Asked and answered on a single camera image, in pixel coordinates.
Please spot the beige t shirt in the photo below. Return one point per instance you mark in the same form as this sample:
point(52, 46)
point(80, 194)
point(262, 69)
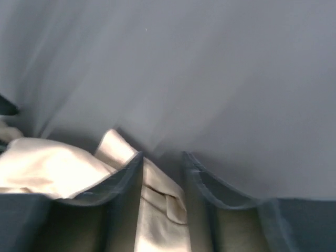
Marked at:
point(59, 170)

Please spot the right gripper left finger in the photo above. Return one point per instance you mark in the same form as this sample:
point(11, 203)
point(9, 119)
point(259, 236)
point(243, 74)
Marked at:
point(103, 218)

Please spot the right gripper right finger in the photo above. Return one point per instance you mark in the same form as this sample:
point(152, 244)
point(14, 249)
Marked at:
point(222, 218)

